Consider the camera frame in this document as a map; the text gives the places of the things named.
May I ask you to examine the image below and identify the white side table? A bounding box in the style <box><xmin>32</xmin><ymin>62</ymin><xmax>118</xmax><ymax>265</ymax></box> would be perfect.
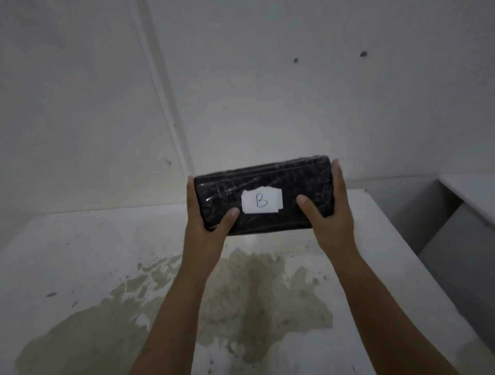
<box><xmin>417</xmin><ymin>174</ymin><xmax>495</xmax><ymax>343</ymax></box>

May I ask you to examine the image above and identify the person's right forearm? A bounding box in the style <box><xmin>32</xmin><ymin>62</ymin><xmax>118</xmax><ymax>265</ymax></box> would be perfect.
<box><xmin>336</xmin><ymin>251</ymin><xmax>461</xmax><ymax>375</ymax></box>

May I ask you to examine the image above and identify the black package torn white label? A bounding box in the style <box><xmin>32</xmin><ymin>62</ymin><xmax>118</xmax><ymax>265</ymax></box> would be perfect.
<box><xmin>193</xmin><ymin>156</ymin><xmax>336</xmax><ymax>236</ymax></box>

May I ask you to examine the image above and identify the person's left hand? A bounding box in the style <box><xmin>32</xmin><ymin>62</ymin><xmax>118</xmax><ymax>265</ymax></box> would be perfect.
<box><xmin>181</xmin><ymin>176</ymin><xmax>240</xmax><ymax>267</ymax></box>

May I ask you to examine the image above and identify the person's right hand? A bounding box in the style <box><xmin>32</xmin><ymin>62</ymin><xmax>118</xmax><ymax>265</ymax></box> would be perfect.
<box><xmin>296</xmin><ymin>159</ymin><xmax>358</xmax><ymax>260</ymax></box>

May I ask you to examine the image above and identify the person's left forearm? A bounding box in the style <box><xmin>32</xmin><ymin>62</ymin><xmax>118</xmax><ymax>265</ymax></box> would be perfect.
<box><xmin>129</xmin><ymin>259</ymin><xmax>223</xmax><ymax>375</ymax></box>

